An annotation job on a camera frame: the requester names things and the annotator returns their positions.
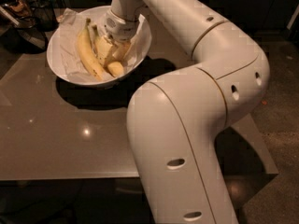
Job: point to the dark kitchen appliance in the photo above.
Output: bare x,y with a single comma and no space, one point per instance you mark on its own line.
20,16

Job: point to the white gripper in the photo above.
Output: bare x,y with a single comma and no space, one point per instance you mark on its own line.
120,28

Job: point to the white bowl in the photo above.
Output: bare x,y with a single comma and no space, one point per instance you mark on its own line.
140,56

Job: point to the yellow banana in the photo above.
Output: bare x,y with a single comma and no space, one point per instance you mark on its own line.
115,68
86,55

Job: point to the white crumpled paper liner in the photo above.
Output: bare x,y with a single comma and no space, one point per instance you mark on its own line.
67,53

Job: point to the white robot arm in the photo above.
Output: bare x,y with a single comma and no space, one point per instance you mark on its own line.
173,119

